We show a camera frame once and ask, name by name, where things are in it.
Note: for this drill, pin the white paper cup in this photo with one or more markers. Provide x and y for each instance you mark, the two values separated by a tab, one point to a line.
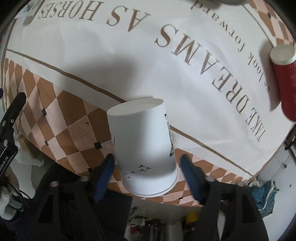
28	9
144	150

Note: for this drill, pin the checkered tablecloth with text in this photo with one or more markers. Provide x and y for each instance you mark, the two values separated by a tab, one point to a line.
209	62

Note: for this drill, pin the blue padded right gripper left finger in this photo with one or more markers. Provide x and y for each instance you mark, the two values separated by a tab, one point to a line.
101	176

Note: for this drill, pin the white upright paper cup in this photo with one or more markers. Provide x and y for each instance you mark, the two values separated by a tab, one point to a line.
28	9

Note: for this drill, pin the pile of teal clothes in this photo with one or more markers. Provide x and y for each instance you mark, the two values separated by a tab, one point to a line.
263	195

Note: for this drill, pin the red textured paper cup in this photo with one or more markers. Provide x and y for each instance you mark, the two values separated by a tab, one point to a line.
283	59

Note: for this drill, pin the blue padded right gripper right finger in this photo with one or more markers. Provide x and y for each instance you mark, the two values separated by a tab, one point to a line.
195	178

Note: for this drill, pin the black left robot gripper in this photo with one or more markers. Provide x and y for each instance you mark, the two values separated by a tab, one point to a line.
8	147

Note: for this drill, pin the grey cylindrical cup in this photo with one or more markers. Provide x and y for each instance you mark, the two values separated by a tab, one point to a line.
230	2

